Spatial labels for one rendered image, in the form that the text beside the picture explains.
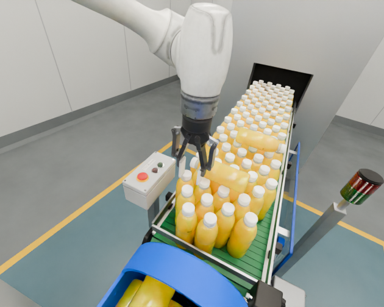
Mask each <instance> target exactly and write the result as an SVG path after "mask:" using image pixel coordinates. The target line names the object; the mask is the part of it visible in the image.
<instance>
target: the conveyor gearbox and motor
mask: <svg viewBox="0 0 384 307"><path fill-rule="evenodd" d="M270 285H271V286H272V287H274V288H276V289H278V290H280V291H282V292H283V298H284V299H285V300H286V303H285V305H286V307H305V298H306V294H305V291H304V290H303V289H301V288H299V287H297V286H295V285H293V284H291V283H290V282H288V281H286V280H284V279H282V278H280V277H278V276H276V275H274V276H273V277H272V278H271V283H270Z"/></svg>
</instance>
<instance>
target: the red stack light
mask: <svg viewBox="0 0 384 307"><path fill-rule="evenodd" d="M349 183H350V185H351V186H352V187H353V188H354V189H355V190H357V191H358V192H361V193H363V194H369V195H370V194H373V193H374V192H375V191H376V190H378V189H379V187H381V185H373V184H371V183H368V182H366V181H365V180H363V179H362V178H361V177H360V176H359V174H358V171H357V172H356V173H355V174H354V176H353V177H352V178H351V179H350V180H349Z"/></svg>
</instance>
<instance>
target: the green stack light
mask: <svg viewBox="0 0 384 307"><path fill-rule="evenodd" d="M340 194H341V196H342V197H343V198H344V199H345V200H346V201H348V202H349V203H352V204H354V205H361V204H362V203H363V202H364V201H365V200H367V199H368V198H369V197H370V196H371V195H372V194H370V195H369V194H363V193H361V192H358V191H357V190H355V189H354V188H353V187H352V186H351V185H350V183H349V181H348V182H347V183H346V184H345V186H344V187H343V188H342V189H341V191H340Z"/></svg>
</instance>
